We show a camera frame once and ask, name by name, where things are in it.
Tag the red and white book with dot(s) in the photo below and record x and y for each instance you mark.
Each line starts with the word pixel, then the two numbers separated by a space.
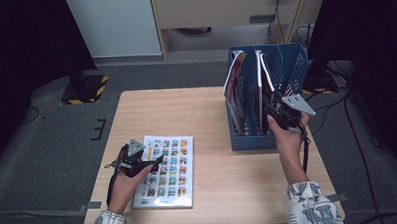
pixel 234 90

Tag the black curtain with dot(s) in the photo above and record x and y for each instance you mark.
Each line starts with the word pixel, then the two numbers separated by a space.
pixel 378 52
pixel 24 64

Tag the grey tape piece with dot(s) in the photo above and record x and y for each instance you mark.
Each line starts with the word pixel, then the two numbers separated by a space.
pixel 91 205
pixel 339 197

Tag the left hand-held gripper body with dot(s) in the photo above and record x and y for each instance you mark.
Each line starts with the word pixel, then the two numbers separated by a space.
pixel 134 147

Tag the person's right hand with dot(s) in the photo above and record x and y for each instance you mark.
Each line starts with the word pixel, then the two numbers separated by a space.
pixel 291 142

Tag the white book with picture grid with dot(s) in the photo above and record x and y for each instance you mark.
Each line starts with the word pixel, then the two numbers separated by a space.
pixel 172 179

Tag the purple book with corner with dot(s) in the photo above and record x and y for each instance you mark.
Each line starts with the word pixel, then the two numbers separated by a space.
pixel 268 76

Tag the wooden cabinet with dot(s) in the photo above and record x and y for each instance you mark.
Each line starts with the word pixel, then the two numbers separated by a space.
pixel 216 9

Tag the person's left hand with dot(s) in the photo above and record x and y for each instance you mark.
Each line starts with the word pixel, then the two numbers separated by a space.
pixel 122 191

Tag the blue plastic file rack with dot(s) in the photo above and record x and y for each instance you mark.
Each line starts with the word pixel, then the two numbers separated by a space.
pixel 295 72

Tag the black stand base striped tape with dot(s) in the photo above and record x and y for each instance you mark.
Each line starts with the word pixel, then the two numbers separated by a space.
pixel 85 91
pixel 320 79

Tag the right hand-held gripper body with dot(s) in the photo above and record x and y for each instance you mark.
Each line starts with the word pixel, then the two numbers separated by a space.
pixel 298 103

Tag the white panel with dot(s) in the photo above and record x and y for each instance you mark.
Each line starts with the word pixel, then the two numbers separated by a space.
pixel 113 25

